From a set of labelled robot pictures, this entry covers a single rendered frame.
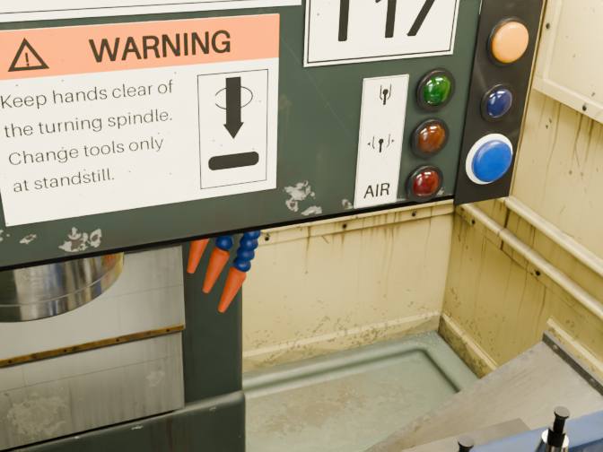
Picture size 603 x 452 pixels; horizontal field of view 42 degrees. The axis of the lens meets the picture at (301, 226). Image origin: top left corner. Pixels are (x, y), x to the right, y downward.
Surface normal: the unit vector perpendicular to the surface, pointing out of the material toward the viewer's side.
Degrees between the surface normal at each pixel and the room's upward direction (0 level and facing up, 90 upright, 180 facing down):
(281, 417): 0
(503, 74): 90
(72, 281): 90
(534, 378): 24
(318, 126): 90
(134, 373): 90
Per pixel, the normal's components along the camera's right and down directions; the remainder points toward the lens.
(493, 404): -0.35, -0.74
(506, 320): -0.93, 0.15
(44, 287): 0.43, 0.44
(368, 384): 0.04, -0.88
